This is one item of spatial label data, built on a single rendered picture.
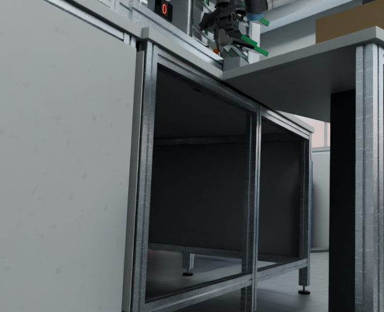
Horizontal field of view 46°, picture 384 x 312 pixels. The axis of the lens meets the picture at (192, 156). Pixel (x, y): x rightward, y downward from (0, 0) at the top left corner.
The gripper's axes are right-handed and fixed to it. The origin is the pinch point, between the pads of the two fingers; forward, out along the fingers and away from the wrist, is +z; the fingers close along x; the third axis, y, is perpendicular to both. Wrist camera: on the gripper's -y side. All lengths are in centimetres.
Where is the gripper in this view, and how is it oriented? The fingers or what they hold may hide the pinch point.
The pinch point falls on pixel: (218, 49)
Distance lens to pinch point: 193.3
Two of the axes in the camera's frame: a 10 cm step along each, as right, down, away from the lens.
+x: 5.0, 1.1, 8.6
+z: -0.4, 9.9, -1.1
